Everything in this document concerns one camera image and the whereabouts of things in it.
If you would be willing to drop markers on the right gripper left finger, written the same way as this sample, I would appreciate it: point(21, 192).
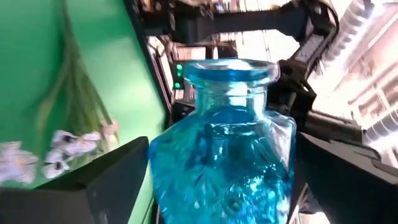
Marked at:
point(93, 189)

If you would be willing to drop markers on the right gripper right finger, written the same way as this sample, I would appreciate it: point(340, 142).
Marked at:
point(351, 186)

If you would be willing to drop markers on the white artificial flower bunch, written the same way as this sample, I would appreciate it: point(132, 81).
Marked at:
point(71, 143)

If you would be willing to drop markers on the teal glass vase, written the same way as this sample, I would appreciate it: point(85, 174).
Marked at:
point(224, 155)

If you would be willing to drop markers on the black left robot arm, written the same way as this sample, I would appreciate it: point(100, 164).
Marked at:
point(242, 25)

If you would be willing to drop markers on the green table mat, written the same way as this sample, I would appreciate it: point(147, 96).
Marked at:
point(28, 62)

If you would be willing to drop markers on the black table frame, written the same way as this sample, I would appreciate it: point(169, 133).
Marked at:
point(149, 62)

